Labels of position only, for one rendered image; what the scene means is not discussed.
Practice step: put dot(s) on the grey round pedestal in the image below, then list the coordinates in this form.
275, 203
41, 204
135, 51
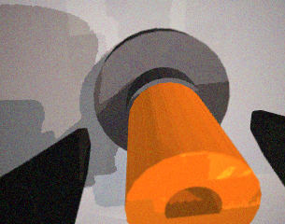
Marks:
150, 57

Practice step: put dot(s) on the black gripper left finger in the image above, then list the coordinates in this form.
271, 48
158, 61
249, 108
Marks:
47, 188

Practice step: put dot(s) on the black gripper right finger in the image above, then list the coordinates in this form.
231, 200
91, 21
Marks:
268, 130

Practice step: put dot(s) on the orange knob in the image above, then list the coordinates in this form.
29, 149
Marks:
181, 166

